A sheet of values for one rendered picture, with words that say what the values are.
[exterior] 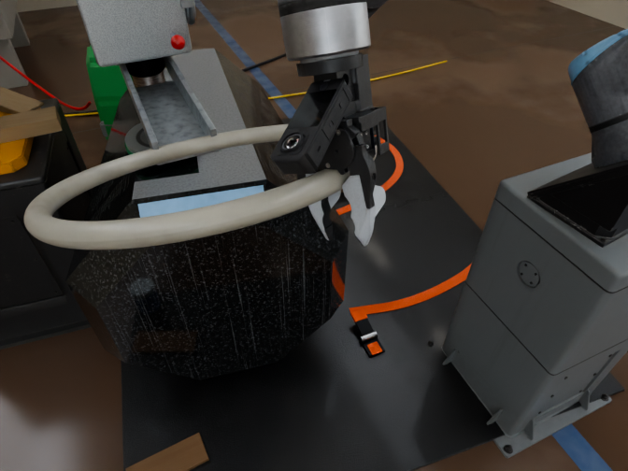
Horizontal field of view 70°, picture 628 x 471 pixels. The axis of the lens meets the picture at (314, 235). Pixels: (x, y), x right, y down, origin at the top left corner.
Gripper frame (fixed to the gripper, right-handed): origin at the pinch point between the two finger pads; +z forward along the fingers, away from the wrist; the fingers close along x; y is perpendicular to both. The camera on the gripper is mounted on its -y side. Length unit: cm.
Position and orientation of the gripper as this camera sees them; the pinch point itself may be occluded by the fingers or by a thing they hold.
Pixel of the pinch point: (342, 235)
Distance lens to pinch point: 54.4
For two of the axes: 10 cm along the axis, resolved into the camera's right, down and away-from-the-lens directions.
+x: -8.0, -1.2, 5.9
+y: 5.8, -4.1, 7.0
